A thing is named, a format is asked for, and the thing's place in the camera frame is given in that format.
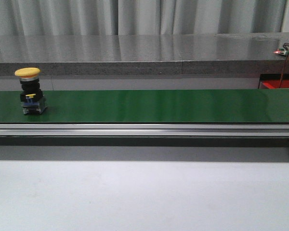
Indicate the grey stone counter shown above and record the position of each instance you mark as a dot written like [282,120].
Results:
[93,55]

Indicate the yellow mushroom push button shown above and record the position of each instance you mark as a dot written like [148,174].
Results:
[32,98]

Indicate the grey curtain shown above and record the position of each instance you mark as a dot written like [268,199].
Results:
[139,17]

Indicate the green conveyor belt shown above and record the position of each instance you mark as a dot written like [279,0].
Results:
[153,106]

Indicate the small green circuit board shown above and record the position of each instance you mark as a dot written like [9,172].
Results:
[284,51]

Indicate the red plastic bin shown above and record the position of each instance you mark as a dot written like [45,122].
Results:
[274,84]

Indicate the aluminium conveyor frame rail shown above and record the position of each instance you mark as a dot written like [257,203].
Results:
[207,130]

